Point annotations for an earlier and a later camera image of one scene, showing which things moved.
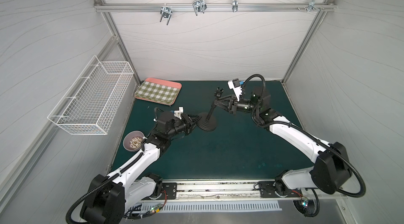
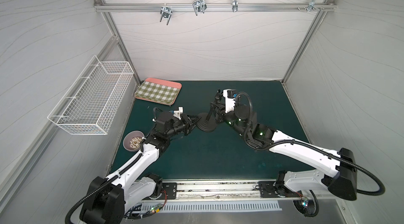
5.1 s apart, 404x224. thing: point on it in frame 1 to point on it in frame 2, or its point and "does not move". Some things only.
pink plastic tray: (161, 91) does not move
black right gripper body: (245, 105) to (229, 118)
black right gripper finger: (194, 118) does not move
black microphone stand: (203, 123) does not move
